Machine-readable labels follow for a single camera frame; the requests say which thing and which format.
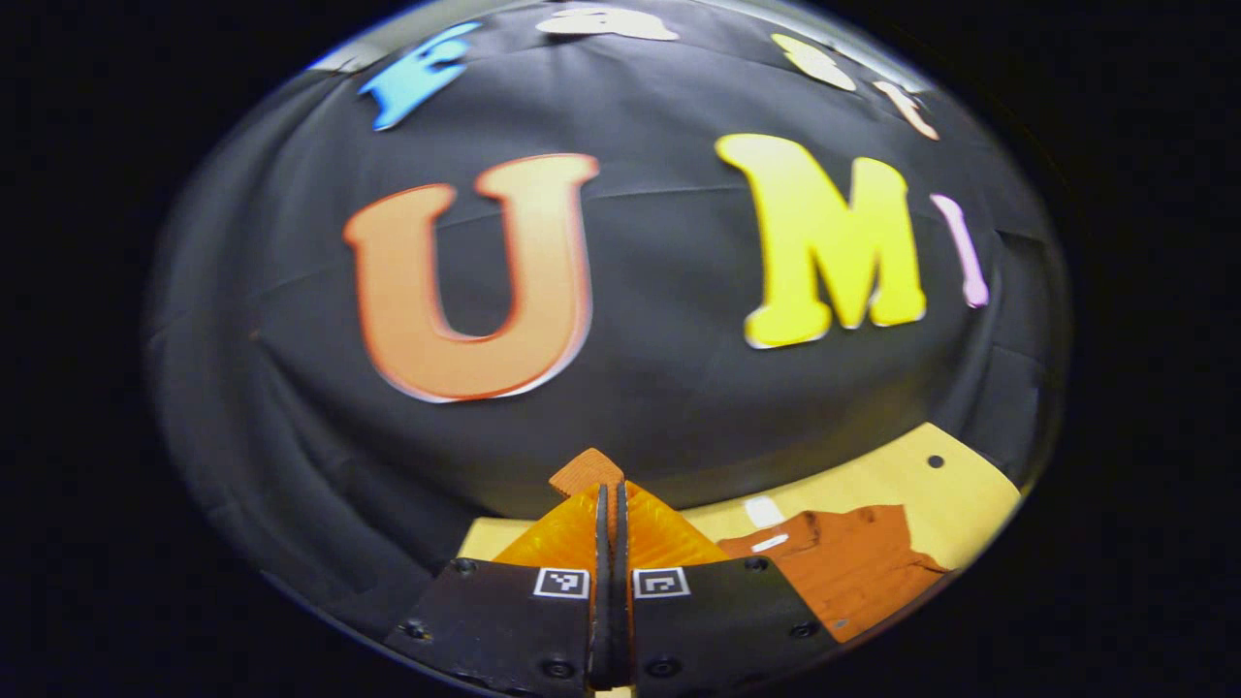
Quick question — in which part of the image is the black backdrop cloth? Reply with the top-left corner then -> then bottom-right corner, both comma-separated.
145,0 -> 1072,641

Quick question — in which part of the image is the orange knit cardigan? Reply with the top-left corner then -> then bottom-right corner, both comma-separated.
550,448 -> 951,644

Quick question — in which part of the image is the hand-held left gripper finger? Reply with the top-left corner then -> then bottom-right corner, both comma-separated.
383,483 -> 614,698
613,481 -> 840,698

